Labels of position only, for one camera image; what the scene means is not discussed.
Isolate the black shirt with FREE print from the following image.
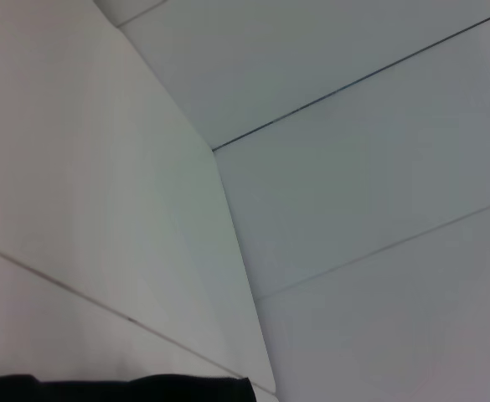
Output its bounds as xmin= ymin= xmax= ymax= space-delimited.
xmin=0 ymin=374 xmax=256 ymax=402

